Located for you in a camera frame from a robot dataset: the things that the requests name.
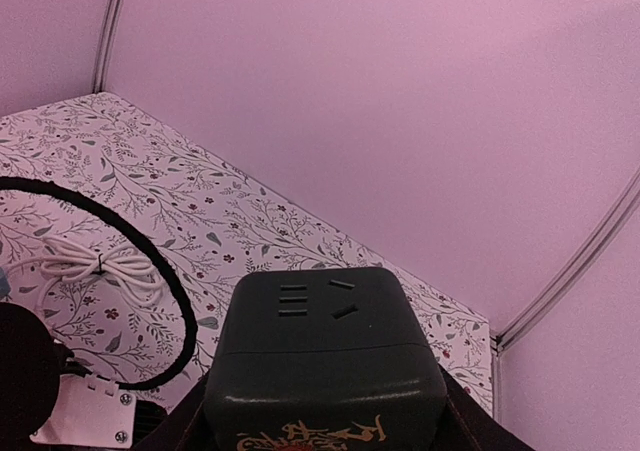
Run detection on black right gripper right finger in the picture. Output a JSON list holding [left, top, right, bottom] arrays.
[[439, 367, 533, 451]]

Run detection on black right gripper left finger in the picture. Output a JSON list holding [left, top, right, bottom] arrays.
[[134, 375, 215, 451]]

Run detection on dark green cube socket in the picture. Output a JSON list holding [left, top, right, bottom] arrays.
[[203, 267, 446, 450]]

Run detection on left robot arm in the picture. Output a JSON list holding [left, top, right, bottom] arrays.
[[1, 302, 72, 450]]

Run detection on floral tablecloth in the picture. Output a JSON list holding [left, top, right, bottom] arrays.
[[0, 90, 496, 417]]

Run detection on right aluminium frame post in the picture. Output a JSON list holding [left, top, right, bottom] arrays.
[[490, 169, 639, 422]]

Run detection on aluminium frame post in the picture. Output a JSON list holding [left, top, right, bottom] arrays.
[[490, 169, 639, 422], [92, 0, 125, 94]]

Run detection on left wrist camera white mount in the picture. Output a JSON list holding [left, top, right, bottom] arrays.
[[30, 374, 137, 450]]

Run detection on white coiled cable with plug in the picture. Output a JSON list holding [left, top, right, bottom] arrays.
[[4, 235, 169, 312]]

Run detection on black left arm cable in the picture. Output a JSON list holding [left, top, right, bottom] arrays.
[[0, 175, 200, 392]]

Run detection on left aluminium frame post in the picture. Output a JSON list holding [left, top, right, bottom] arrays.
[[92, 0, 125, 94]]

